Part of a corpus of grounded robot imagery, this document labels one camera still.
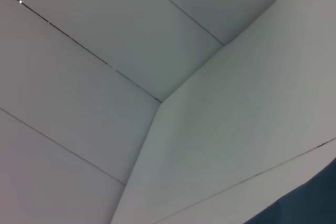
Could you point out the teal blue printed t-shirt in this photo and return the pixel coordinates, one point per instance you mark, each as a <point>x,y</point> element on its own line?
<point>309,200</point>

